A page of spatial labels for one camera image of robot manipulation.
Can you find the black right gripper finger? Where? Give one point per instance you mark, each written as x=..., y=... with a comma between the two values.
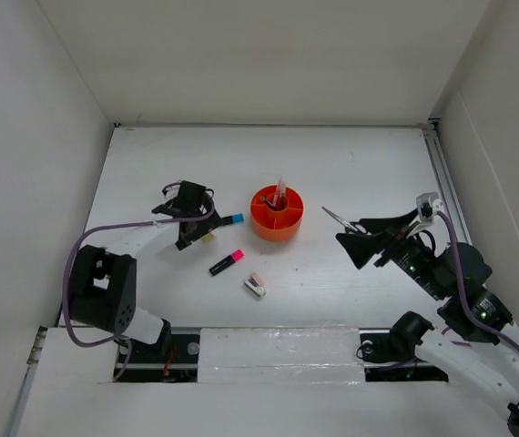
x=362, y=247
x=388, y=225

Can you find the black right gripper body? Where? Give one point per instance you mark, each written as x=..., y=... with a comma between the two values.
x=413, y=259

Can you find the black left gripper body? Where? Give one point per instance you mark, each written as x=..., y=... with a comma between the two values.
x=197, y=213

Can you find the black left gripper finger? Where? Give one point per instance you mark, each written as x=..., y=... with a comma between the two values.
x=169, y=209
x=192, y=231

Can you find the black pen refill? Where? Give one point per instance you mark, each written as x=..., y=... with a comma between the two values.
x=269, y=203

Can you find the pink gel pen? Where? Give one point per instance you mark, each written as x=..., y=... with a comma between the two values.
x=277, y=193

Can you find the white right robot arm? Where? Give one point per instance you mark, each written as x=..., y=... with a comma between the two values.
x=486, y=359

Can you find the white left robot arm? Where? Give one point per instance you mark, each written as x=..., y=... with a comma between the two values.
x=99, y=285

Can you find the beige eraser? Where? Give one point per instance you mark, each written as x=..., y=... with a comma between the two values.
x=208, y=238

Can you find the blue highlighter marker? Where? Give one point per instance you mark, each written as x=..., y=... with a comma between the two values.
x=232, y=219

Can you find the pink highlighter marker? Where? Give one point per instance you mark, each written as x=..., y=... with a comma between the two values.
x=225, y=263

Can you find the orange round desk organizer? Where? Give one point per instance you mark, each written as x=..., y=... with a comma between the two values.
x=276, y=225

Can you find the black handled scissors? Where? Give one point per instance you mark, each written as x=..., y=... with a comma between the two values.
x=344, y=222

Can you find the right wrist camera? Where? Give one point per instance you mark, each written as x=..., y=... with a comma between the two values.
x=429, y=205

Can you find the aluminium rail right side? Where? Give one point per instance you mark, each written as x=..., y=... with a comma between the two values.
x=444, y=180

